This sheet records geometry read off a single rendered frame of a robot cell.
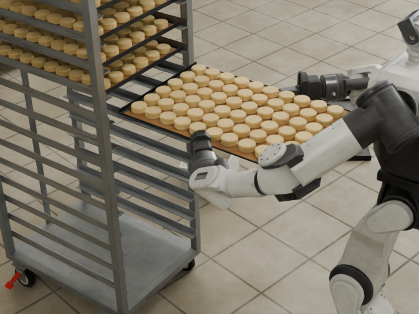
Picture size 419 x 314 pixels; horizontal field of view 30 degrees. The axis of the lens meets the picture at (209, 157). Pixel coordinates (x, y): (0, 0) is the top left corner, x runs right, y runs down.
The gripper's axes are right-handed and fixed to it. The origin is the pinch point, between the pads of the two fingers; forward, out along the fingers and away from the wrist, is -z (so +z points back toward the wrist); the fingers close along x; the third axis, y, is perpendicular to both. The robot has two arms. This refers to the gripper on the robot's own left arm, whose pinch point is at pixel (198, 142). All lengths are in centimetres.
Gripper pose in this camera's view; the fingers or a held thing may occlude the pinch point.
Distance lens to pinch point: 225.8
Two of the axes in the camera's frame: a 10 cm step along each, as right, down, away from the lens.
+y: -9.9, 1.0, -1.2
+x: -0.2, -8.4, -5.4
